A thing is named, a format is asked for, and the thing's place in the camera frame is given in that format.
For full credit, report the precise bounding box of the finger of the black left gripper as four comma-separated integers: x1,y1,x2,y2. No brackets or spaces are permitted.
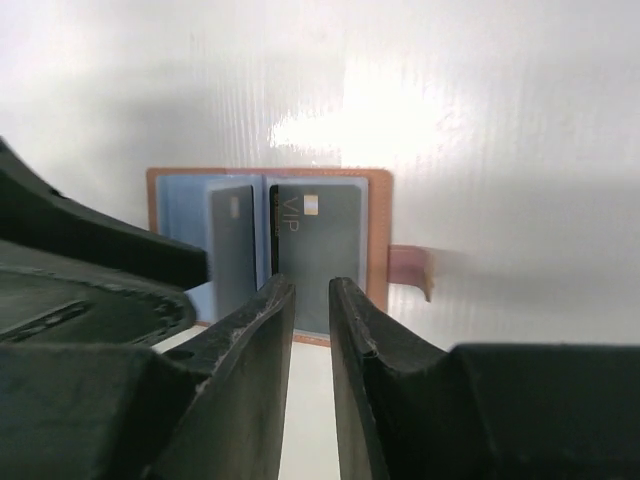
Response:
1,240,196,344
1,142,208,290

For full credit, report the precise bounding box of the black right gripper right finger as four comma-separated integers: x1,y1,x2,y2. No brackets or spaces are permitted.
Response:
329,278,639,479

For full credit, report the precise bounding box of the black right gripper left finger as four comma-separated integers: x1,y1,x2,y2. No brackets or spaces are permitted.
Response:
1,275,295,479

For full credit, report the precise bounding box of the brown leather card holder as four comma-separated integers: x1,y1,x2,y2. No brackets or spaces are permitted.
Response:
146,167,433,346

